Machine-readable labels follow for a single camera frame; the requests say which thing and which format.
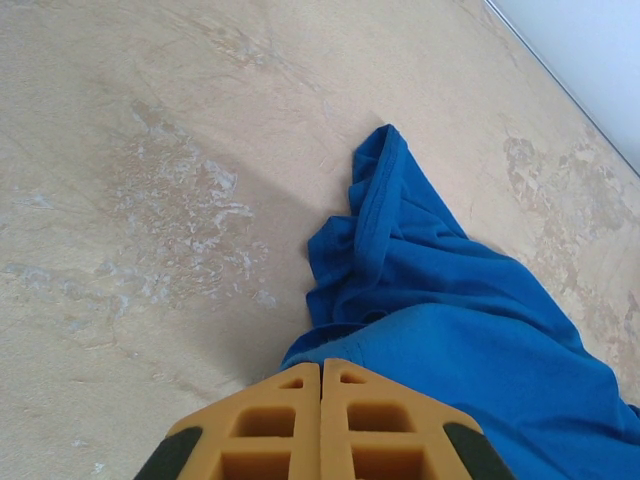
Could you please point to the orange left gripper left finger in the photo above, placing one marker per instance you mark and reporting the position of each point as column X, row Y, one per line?
column 310, row 425

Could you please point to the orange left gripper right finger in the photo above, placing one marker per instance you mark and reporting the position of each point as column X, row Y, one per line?
column 332, row 425

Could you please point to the blue t-shirt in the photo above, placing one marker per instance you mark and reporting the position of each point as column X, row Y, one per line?
column 450, row 325

